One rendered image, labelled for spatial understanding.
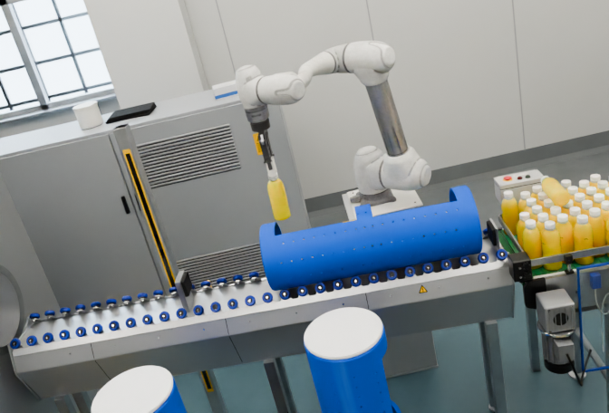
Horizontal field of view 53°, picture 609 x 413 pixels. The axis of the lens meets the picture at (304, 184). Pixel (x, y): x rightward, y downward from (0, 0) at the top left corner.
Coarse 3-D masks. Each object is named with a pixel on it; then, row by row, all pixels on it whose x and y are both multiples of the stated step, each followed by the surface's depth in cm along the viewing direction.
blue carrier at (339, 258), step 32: (352, 224) 245; (384, 224) 243; (416, 224) 241; (448, 224) 240; (288, 256) 245; (320, 256) 244; (352, 256) 244; (384, 256) 244; (416, 256) 244; (448, 256) 247
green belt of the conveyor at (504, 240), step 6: (498, 234) 275; (504, 234) 273; (504, 240) 269; (510, 240) 267; (504, 246) 265; (510, 246) 264; (510, 252) 260; (516, 252) 258; (594, 258) 242; (600, 258) 241; (606, 258) 240; (564, 264) 243; (576, 264) 241; (582, 264) 240; (588, 264) 239; (534, 270) 244; (540, 270) 243; (546, 270) 242; (558, 270) 240; (564, 270) 239
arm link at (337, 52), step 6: (330, 48) 266; (336, 48) 264; (342, 48) 262; (336, 54) 263; (342, 54) 261; (336, 60) 262; (342, 60) 262; (336, 66) 263; (342, 66) 263; (342, 72) 267; (348, 72) 266
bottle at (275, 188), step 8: (272, 184) 244; (280, 184) 245; (272, 192) 245; (280, 192) 245; (272, 200) 247; (280, 200) 246; (272, 208) 250; (280, 208) 247; (288, 208) 250; (280, 216) 249; (288, 216) 250
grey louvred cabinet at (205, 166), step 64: (64, 128) 413; (192, 128) 382; (64, 192) 392; (128, 192) 395; (192, 192) 398; (256, 192) 401; (64, 256) 409; (128, 256) 412; (192, 256) 415; (256, 256) 418
